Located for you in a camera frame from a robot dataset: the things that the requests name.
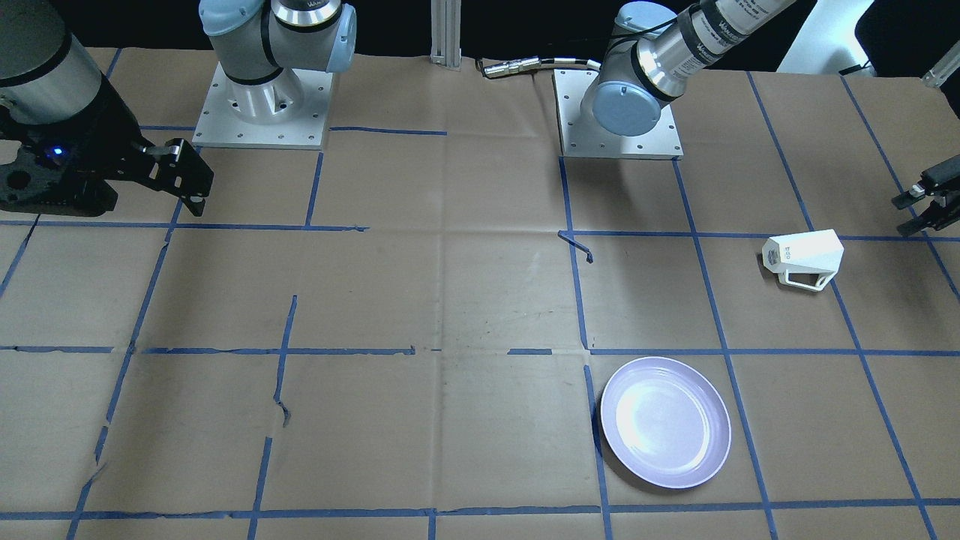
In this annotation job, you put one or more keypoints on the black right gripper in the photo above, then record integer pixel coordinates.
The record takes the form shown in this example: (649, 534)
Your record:
(112, 129)

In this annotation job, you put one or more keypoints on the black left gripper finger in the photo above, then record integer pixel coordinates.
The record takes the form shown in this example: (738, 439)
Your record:
(940, 214)
(941, 180)

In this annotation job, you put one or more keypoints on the white angular mug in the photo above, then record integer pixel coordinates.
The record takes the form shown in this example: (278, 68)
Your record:
(806, 260)

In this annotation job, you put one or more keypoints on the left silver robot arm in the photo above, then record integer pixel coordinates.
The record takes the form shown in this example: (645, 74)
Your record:
(653, 53)

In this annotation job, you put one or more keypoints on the lavender plate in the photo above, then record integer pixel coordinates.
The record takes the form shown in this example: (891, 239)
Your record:
(665, 422)

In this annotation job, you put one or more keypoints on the brown paper table cover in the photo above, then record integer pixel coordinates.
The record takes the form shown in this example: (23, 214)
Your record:
(406, 335)

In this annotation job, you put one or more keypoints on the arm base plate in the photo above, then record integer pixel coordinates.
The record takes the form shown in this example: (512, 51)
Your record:
(290, 112)
(612, 119)

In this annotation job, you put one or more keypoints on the aluminium frame post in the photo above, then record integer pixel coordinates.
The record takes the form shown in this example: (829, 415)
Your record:
(445, 33)

